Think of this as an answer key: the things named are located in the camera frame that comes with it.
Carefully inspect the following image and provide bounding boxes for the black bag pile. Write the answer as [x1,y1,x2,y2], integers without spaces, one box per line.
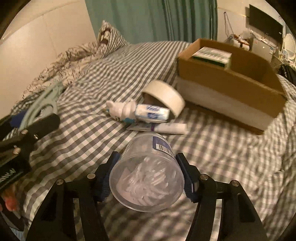
[277,64,296,86]

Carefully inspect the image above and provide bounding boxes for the large green curtain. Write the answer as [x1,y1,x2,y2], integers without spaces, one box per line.
[85,0,218,44]

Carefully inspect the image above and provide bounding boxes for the oval white vanity mirror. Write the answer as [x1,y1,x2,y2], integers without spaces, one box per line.
[283,33,295,61]

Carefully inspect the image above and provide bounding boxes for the black wall television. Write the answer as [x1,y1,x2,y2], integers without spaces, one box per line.
[249,5,283,44]

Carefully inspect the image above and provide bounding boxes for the roll of masking tape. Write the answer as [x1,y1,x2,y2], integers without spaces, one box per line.
[142,80,185,118]

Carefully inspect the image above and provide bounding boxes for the green white medicine box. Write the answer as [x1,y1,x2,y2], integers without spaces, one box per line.
[191,47,232,69]

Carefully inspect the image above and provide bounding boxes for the brown cardboard box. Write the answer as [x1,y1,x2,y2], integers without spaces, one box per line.
[177,39,287,135]

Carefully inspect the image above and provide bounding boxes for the white ointment tube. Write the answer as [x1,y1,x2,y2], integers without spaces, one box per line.
[127,123,187,135]

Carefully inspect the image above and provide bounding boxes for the floral patterned duvet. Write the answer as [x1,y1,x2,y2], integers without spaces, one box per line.
[16,41,101,104]

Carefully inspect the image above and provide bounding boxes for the checkered pillow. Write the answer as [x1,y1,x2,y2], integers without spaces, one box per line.
[97,20,130,58]

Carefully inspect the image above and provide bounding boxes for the grey checkered bed sheet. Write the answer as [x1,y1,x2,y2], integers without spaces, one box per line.
[6,41,296,241]

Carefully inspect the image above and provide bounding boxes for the light green scissors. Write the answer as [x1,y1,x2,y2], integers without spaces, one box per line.
[18,81,65,131]

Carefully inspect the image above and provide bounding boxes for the white tissue packet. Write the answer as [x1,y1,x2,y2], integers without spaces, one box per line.
[134,104,170,123]

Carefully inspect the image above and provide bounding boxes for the clear plastic jar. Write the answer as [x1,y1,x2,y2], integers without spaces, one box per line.
[109,133,185,212]

